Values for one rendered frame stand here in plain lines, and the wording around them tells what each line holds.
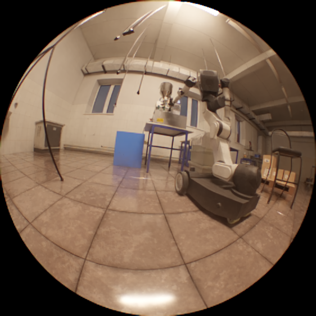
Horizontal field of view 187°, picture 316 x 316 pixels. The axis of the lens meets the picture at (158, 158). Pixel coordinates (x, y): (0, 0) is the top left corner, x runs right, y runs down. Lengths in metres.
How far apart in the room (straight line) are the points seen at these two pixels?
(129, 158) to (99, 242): 1.45
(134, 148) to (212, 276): 1.70
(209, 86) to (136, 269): 1.35
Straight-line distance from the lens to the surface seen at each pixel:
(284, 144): 1.81
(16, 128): 3.31
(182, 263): 0.41
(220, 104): 1.00
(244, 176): 0.64
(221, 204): 0.60
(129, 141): 1.67
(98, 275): 0.38
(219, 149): 0.83
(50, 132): 3.09
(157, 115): 1.64
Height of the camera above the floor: 0.36
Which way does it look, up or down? 5 degrees down
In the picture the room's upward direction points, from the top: 8 degrees clockwise
